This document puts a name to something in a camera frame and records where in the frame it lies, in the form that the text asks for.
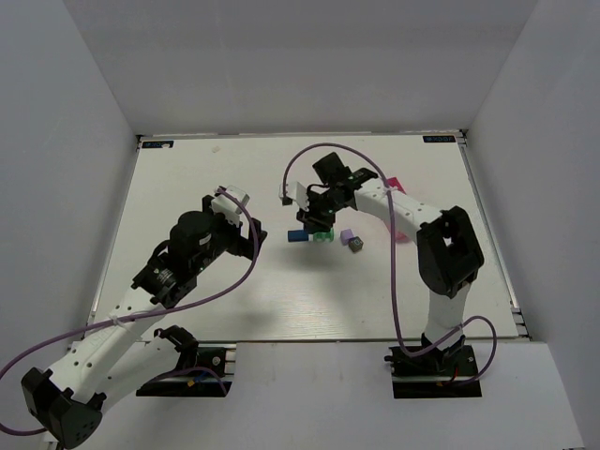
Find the green hospital arch block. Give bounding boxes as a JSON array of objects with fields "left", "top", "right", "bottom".
[{"left": 312, "top": 230, "right": 335, "bottom": 242}]

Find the dark blue rectangular block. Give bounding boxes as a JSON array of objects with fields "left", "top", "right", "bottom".
[{"left": 287, "top": 230, "right": 309, "bottom": 243}]

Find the pink plastic box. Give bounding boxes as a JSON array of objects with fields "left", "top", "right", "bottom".
[{"left": 383, "top": 176, "right": 412, "bottom": 245}]

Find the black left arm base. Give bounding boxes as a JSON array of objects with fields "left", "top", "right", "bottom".
[{"left": 135, "top": 344, "right": 236, "bottom": 398}]

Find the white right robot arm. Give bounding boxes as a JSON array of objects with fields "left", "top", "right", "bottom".
[{"left": 279, "top": 152, "right": 485, "bottom": 357}]

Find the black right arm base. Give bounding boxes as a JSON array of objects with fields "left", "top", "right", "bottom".
[{"left": 383, "top": 345, "right": 482, "bottom": 399}]

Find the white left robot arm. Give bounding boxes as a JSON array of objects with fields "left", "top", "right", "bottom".
[{"left": 22, "top": 186, "right": 266, "bottom": 449}]

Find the purple printed cube block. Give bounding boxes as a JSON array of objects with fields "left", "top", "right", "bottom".
[{"left": 340, "top": 229, "right": 354, "bottom": 245}]

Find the grey house block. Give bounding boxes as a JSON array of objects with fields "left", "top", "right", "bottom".
[{"left": 348, "top": 236, "right": 364, "bottom": 253}]

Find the left corner label sticker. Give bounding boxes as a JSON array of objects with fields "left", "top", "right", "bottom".
[{"left": 142, "top": 141, "right": 174, "bottom": 149}]

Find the corner label sticker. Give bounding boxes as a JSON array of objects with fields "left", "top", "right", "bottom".
[
  {"left": 423, "top": 135, "right": 456, "bottom": 143},
  {"left": 142, "top": 141, "right": 174, "bottom": 149}
]

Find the right corner label sticker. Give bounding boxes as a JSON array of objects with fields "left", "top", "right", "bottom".
[{"left": 423, "top": 135, "right": 456, "bottom": 143}]

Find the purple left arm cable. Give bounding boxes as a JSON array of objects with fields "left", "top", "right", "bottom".
[{"left": 0, "top": 187, "right": 263, "bottom": 435}]

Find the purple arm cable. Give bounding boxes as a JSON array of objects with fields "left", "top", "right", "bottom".
[
  {"left": 280, "top": 142, "right": 498, "bottom": 386},
  {"left": 0, "top": 187, "right": 263, "bottom": 435}
]

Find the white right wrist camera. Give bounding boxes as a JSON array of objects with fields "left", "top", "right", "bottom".
[{"left": 278, "top": 181, "right": 309, "bottom": 211}]

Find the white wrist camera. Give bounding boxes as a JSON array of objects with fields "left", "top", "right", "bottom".
[
  {"left": 210, "top": 185, "right": 250, "bottom": 228},
  {"left": 278, "top": 181, "right": 309, "bottom": 211}
]

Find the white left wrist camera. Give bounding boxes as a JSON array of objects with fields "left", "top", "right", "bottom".
[{"left": 210, "top": 185, "right": 250, "bottom": 228}]

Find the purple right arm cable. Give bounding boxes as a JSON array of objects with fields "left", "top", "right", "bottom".
[{"left": 280, "top": 142, "right": 498, "bottom": 386}]

